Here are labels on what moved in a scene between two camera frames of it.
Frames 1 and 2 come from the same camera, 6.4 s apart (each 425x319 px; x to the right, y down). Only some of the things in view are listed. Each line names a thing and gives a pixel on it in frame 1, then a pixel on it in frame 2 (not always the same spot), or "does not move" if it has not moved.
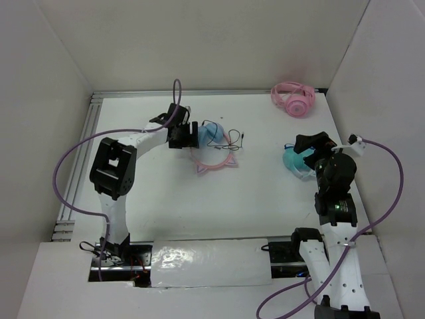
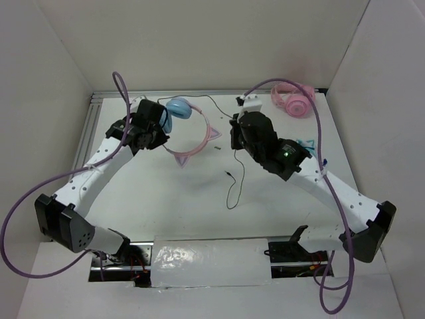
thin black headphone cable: [234, 135] -> [234, 150]
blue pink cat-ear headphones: [212, 133] -> [181, 107]
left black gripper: [190, 140] -> [162, 138]
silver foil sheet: [210, 262] does not move
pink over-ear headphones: [298, 99] does not move
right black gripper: [321, 141] -> [235, 143]
